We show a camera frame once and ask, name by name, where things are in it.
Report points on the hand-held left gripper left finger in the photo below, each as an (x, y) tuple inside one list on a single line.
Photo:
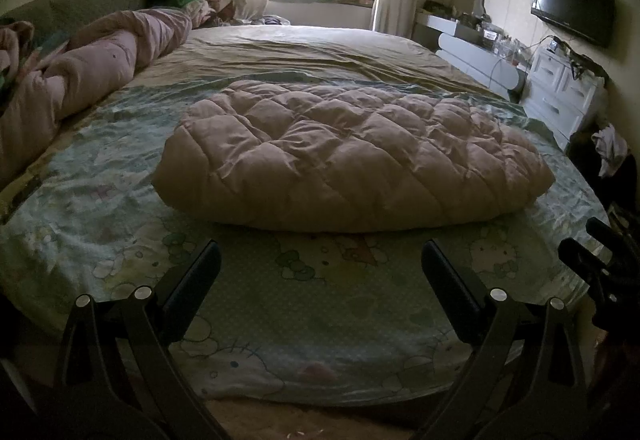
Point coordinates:
[(192, 285)]

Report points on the rolled pink duvet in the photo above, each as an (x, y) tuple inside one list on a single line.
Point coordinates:
[(100, 50)]

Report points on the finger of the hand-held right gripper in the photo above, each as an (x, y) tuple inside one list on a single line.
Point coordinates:
[(610, 237), (580, 260)]

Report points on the floral printed pillow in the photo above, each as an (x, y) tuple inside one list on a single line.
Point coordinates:
[(15, 45)]

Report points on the cluster of cosmetic bottles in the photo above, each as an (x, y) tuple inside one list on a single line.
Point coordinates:
[(507, 50)]

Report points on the white crumpled cloth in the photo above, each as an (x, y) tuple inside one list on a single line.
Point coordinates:
[(610, 150)]

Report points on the pile of mixed clothes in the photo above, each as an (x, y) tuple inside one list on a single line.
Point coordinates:
[(195, 0)]

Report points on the white dresser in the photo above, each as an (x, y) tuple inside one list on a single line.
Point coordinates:
[(550, 90)]

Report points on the bed with cartoon printed sheet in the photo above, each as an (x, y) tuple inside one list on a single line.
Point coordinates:
[(325, 320)]

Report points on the dark chair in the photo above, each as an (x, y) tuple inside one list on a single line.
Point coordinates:
[(585, 160)]

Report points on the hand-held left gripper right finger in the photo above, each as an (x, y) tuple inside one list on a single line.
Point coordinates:
[(447, 285)]

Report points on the dark box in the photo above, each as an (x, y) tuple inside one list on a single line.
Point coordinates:
[(470, 34)]

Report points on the black flat television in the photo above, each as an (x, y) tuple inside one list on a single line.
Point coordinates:
[(572, 2)]

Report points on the white vanity desk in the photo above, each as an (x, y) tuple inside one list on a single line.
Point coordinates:
[(470, 60)]

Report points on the pink quilted coat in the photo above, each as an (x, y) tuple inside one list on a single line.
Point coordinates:
[(350, 155)]

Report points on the green headboard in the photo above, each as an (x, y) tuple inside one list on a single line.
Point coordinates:
[(75, 2)]

